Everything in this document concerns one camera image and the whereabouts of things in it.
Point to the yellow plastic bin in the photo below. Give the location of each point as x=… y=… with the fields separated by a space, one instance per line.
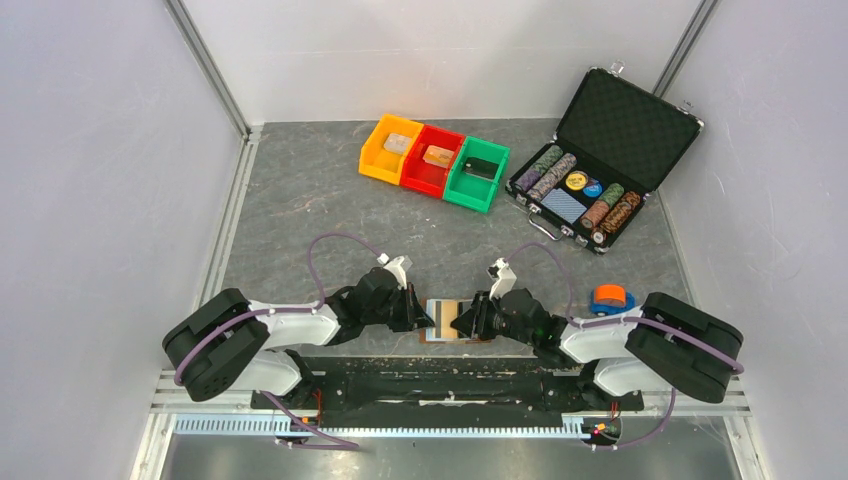
x=383 y=154

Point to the orange blue tape roll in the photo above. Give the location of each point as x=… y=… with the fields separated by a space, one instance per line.
x=610 y=299

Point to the card stack in yellow bin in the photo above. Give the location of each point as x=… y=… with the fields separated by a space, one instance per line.
x=396 y=143

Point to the green plastic bin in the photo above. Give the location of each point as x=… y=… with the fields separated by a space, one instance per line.
x=474 y=178

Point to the red plastic bin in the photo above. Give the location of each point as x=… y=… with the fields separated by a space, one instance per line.
x=424 y=178

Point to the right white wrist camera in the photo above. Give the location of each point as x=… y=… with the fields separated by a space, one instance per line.
x=503 y=278

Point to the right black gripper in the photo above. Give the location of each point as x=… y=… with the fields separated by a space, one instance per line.
x=473 y=321

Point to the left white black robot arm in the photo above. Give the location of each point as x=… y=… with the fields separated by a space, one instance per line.
x=233 y=343

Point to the yellow dealer button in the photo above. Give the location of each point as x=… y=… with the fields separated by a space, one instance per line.
x=576 y=180

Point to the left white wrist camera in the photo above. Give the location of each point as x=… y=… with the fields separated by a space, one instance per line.
x=397 y=266

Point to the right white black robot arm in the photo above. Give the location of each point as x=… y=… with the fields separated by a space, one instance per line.
x=662 y=344

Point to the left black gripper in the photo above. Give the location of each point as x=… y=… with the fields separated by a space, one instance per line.
x=414 y=315

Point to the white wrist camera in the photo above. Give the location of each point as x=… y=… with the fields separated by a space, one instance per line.
x=503 y=278
x=397 y=266

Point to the card stack in red bin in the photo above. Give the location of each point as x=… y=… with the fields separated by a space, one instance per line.
x=438 y=156

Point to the black poker chip case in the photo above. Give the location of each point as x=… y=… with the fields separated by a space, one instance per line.
x=627 y=141

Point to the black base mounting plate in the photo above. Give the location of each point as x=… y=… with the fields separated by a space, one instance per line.
x=391 y=392

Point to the blue playing card deck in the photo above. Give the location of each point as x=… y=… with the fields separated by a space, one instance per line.
x=564 y=205

